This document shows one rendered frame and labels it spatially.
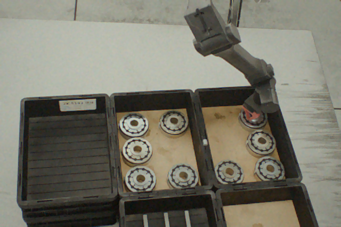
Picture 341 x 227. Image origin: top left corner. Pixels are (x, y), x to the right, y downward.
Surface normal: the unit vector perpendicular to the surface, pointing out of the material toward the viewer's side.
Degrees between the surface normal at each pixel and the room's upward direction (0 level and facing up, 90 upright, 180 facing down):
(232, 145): 0
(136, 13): 0
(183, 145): 0
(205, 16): 69
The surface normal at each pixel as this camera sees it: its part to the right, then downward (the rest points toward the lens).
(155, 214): 0.10, -0.58
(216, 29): -0.18, 0.53
